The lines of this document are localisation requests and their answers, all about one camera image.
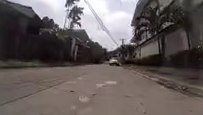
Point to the utility pole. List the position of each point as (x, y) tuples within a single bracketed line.
[(122, 49)]

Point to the tall palm tree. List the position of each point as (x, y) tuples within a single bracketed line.
[(73, 12)]

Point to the white building with balcony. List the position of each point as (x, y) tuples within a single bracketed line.
[(165, 20)]

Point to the dark fence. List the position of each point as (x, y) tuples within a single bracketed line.
[(40, 48)]

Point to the house with gate pillars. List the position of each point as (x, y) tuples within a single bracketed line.
[(81, 45)]

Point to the dark building with pitched roof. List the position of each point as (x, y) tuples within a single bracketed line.
[(14, 25)]

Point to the grey roadside verge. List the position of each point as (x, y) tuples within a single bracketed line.
[(175, 79)]

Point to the white boundary wall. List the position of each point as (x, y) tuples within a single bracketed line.
[(163, 45)]

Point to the raised roadside kerb strip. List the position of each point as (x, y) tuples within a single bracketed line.
[(22, 64)]

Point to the white car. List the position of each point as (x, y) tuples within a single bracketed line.
[(114, 61)]

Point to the grey concrete road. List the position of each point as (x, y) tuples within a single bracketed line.
[(97, 100)]

